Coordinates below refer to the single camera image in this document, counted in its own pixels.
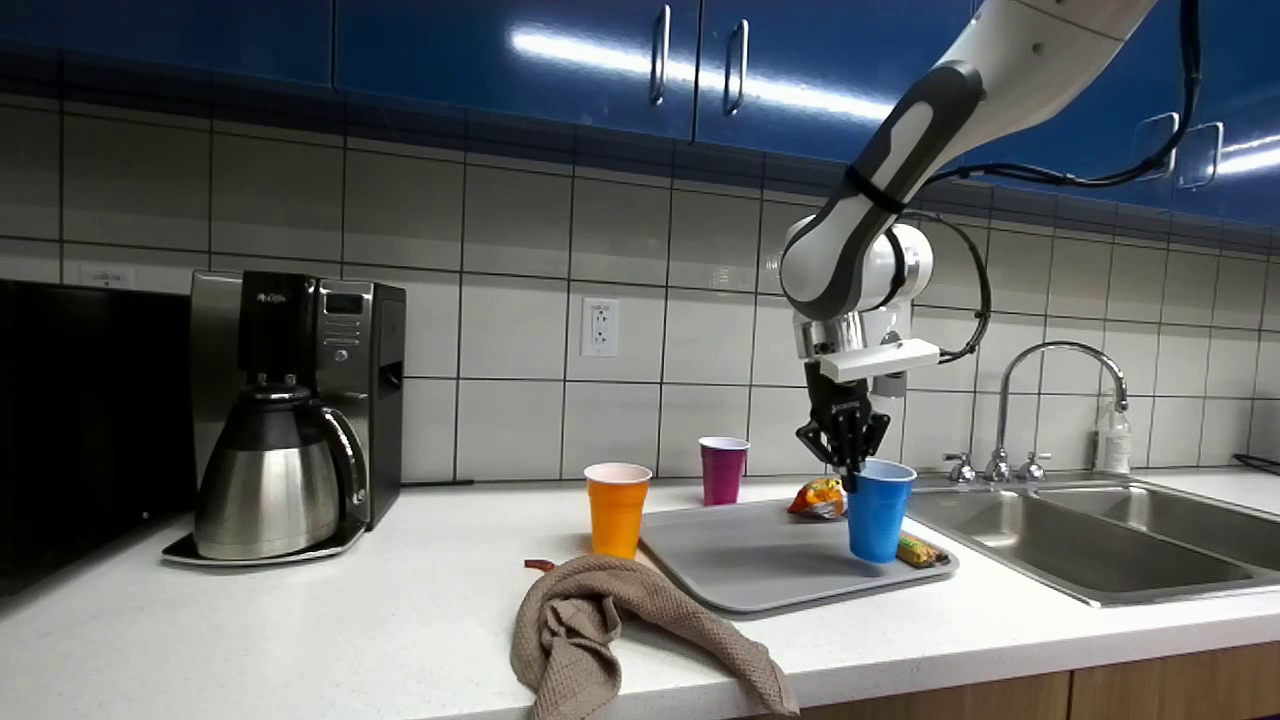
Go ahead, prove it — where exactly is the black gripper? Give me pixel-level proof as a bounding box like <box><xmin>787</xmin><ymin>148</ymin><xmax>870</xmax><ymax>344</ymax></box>
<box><xmin>795</xmin><ymin>359</ymin><xmax>897</xmax><ymax>488</ymax></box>

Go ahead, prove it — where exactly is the blue plastic cup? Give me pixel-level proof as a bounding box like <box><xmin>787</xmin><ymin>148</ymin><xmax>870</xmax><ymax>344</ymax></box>
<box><xmin>843</xmin><ymin>460</ymin><xmax>921</xmax><ymax>566</ymax></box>

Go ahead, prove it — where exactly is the magenta plastic cup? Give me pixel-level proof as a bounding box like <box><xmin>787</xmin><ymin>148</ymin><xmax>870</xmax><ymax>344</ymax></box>
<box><xmin>695</xmin><ymin>433</ymin><xmax>754</xmax><ymax>509</ymax></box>

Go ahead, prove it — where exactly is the orange plastic cup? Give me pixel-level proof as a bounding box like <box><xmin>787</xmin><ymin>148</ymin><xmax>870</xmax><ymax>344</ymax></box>
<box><xmin>581</xmin><ymin>460</ymin><xmax>657</xmax><ymax>559</ymax></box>

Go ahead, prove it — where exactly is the gray plastic tray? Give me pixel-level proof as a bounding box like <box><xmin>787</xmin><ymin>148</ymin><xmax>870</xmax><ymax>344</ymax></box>
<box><xmin>635</xmin><ymin>493</ymin><xmax>962</xmax><ymax>619</ymax></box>

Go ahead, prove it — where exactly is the orange Cheetos snack bag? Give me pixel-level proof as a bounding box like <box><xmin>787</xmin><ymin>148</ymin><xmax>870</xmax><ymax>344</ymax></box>
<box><xmin>783</xmin><ymin>474</ymin><xmax>852</xmax><ymax>524</ymax></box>

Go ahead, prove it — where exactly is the yellow wrapped snack bar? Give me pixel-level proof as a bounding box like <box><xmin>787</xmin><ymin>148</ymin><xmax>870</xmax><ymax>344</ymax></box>
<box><xmin>894</xmin><ymin>532</ymin><xmax>951</xmax><ymax>570</ymax></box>

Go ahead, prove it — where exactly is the chrome gooseneck faucet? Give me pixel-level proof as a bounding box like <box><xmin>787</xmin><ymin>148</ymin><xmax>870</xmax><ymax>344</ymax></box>
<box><xmin>992</xmin><ymin>336</ymin><xmax>1135</xmax><ymax>483</ymax></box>

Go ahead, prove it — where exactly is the clear soap bottle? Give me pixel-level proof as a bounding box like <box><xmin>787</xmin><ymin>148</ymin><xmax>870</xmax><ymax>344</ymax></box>
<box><xmin>1090</xmin><ymin>397</ymin><xmax>1135</xmax><ymax>478</ymax></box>

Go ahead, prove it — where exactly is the stainless steel double sink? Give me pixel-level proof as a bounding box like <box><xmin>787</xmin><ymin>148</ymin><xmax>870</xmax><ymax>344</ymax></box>
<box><xmin>903</xmin><ymin>474</ymin><xmax>1280</xmax><ymax>610</ymax></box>

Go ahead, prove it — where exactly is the brown cloth towel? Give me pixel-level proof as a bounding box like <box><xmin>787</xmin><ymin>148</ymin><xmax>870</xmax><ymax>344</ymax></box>
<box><xmin>509</xmin><ymin>553</ymin><xmax>799</xmax><ymax>720</ymax></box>

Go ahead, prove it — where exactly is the wooden base cabinet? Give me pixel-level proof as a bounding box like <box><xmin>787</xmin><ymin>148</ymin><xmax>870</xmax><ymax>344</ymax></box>
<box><xmin>795</xmin><ymin>634</ymin><xmax>1280</xmax><ymax>720</ymax></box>

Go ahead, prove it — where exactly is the black steel coffee maker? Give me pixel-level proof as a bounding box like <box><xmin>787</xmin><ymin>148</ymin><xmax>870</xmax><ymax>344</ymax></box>
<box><xmin>159</xmin><ymin>267</ymin><xmax>407</xmax><ymax>570</ymax></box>

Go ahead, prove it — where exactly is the glossy blue upper cabinet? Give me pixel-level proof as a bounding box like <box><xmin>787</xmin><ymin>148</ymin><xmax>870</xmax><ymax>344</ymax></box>
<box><xmin>0</xmin><ymin>0</ymin><xmax>1280</xmax><ymax>233</ymax></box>

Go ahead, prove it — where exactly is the stainless steel carafe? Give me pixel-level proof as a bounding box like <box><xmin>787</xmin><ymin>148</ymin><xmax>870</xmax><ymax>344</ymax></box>
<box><xmin>194</xmin><ymin>389</ymin><xmax>372</xmax><ymax>559</ymax></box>

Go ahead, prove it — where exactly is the black microwave oven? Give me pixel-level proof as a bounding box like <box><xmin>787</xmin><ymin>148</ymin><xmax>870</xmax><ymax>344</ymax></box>
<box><xmin>0</xmin><ymin>277</ymin><xmax>200</xmax><ymax>597</ymax></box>

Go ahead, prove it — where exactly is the white wall power outlet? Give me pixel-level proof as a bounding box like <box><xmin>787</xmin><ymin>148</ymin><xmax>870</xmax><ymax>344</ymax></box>
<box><xmin>581</xmin><ymin>290</ymin><xmax>624</xmax><ymax>359</ymax></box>

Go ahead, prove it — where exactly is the silver cabinet handle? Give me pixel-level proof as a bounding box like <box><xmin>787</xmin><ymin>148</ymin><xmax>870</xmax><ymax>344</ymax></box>
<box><xmin>1135</xmin><ymin>108</ymin><xmax>1185</xmax><ymax>183</ymax></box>
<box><xmin>1177</xmin><ymin>117</ymin><xmax>1230</xmax><ymax>192</ymax></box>
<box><xmin>722</xmin><ymin>17</ymin><xmax>754</xmax><ymax>120</ymax></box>
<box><xmin>649</xmin><ymin>0</ymin><xmax>675</xmax><ymax>110</ymax></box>

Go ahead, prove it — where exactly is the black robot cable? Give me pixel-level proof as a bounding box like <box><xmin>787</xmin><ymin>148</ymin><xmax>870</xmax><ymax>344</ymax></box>
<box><xmin>915</xmin><ymin>0</ymin><xmax>1203</xmax><ymax>366</ymax></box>

